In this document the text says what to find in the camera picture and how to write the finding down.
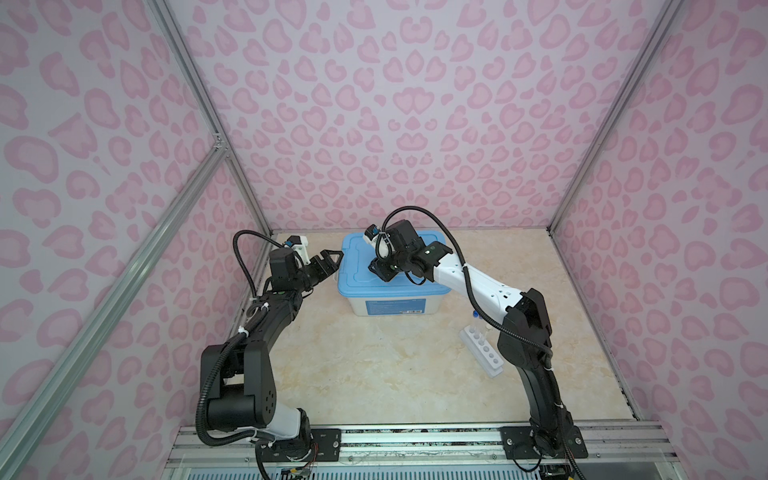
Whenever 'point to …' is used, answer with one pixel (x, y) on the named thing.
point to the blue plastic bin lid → (355, 281)
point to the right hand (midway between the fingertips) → (377, 260)
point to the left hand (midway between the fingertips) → (337, 253)
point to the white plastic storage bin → (401, 306)
